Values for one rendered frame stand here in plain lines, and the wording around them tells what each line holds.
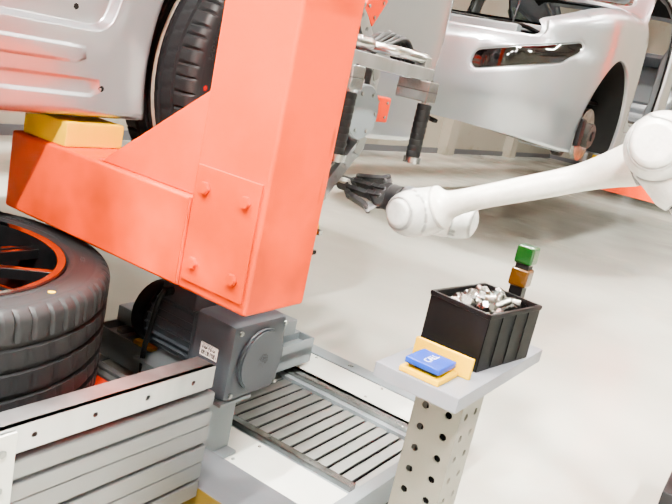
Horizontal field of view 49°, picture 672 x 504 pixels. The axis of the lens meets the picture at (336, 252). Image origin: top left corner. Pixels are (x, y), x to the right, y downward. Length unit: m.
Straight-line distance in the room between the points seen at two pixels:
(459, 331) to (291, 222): 0.40
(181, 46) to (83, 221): 0.45
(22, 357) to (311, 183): 0.52
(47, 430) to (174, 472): 0.32
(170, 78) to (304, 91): 0.56
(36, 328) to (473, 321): 0.75
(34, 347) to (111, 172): 0.38
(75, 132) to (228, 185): 0.44
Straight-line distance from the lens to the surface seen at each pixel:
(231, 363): 1.53
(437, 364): 1.32
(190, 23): 1.68
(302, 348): 2.16
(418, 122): 1.84
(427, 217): 1.69
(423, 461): 1.52
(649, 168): 1.47
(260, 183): 1.17
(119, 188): 1.40
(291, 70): 1.14
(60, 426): 1.16
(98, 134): 1.58
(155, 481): 1.37
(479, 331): 1.40
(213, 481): 1.51
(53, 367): 1.26
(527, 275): 1.62
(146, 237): 1.36
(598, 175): 1.73
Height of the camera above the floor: 0.94
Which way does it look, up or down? 14 degrees down
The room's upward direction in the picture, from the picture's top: 12 degrees clockwise
